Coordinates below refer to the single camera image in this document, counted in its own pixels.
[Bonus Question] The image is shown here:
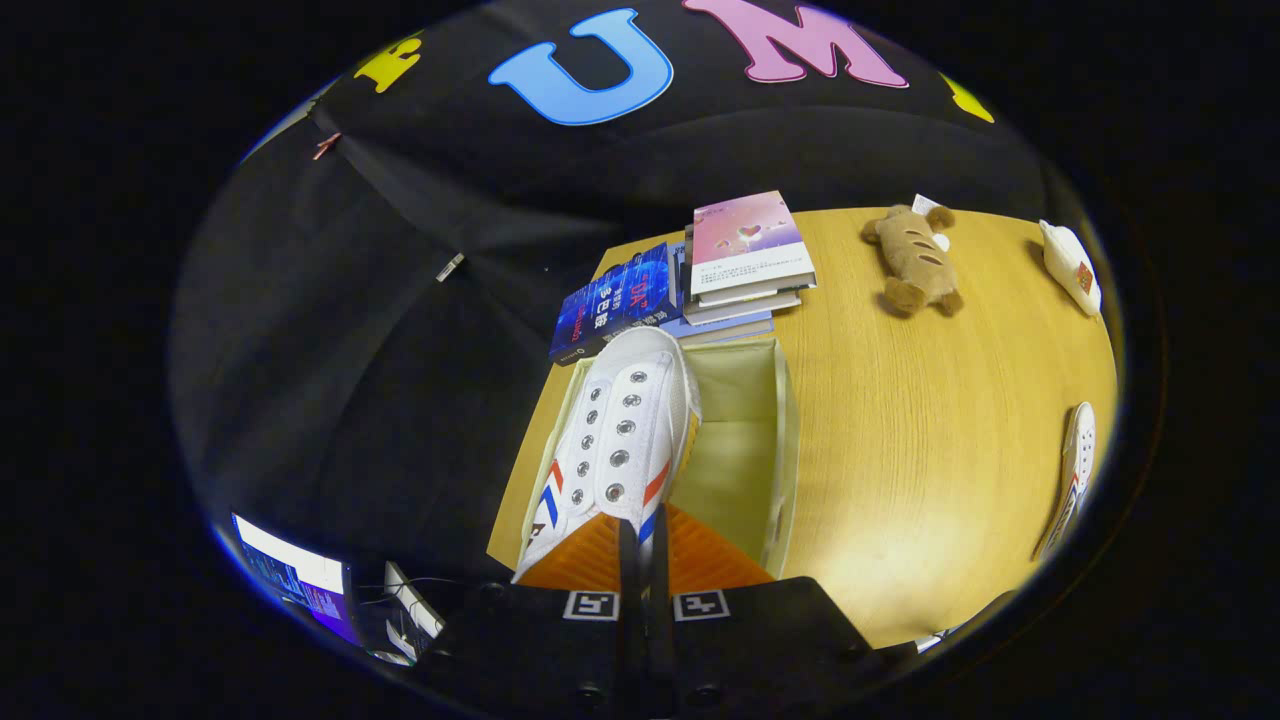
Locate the brown plush toy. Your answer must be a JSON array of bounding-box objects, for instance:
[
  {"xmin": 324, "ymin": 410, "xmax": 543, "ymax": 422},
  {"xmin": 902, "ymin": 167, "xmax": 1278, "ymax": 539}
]
[{"xmin": 861, "ymin": 195, "xmax": 965, "ymax": 320}]

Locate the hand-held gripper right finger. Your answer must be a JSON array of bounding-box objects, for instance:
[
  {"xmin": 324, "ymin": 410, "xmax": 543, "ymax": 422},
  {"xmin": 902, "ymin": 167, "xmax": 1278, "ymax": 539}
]
[{"xmin": 648, "ymin": 503, "xmax": 883, "ymax": 720}]

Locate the computer monitor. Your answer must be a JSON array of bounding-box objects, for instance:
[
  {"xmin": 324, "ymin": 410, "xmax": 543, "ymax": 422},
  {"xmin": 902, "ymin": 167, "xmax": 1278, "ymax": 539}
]
[{"xmin": 231, "ymin": 512, "xmax": 363, "ymax": 648}]

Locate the pink book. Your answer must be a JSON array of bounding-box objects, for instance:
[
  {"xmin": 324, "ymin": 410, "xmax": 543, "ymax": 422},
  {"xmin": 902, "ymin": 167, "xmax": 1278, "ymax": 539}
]
[{"xmin": 689, "ymin": 190, "xmax": 817, "ymax": 298}]

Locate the grey-blue book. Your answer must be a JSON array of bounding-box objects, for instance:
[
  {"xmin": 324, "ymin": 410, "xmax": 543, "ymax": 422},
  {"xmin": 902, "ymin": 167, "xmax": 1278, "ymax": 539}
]
[{"xmin": 660, "ymin": 310, "xmax": 777, "ymax": 348}]

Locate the white book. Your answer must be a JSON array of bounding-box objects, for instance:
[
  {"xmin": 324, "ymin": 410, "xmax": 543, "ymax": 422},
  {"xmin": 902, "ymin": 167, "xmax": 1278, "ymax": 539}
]
[{"xmin": 685, "ymin": 287, "xmax": 803, "ymax": 327}]

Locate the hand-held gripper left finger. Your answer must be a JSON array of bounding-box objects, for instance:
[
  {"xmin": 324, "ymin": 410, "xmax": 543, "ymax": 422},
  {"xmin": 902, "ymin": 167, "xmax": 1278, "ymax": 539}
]
[{"xmin": 428, "ymin": 515, "xmax": 647, "ymax": 720}]

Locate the black backdrop cloth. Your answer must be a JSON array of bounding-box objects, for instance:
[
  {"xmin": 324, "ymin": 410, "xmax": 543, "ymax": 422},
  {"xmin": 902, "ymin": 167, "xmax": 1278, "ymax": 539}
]
[{"xmin": 168, "ymin": 0, "xmax": 1093, "ymax": 641}]

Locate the white desk device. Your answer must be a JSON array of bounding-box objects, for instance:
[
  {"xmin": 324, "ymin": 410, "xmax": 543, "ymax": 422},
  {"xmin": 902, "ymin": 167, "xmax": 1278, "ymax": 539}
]
[{"xmin": 383, "ymin": 560, "xmax": 447, "ymax": 663}]

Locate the blue book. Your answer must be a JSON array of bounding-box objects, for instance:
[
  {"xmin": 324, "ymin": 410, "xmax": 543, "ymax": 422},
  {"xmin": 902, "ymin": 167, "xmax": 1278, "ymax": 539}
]
[{"xmin": 548, "ymin": 241, "xmax": 684, "ymax": 367}]

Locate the white striped canvas shoe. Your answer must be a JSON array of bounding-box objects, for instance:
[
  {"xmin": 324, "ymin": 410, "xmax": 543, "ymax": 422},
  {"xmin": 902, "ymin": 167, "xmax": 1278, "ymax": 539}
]
[
  {"xmin": 511, "ymin": 325, "xmax": 704, "ymax": 586},
  {"xmin": 1033, "ymin": 401, "xmax": 1099, "ymax": 563}
]

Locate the white plush toy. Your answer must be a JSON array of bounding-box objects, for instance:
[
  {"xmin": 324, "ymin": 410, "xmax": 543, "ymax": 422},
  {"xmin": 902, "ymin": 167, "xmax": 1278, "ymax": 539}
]
[{"xmin": 1037, "ymin": 219, "xmax": 1104, "ymax": 319}]

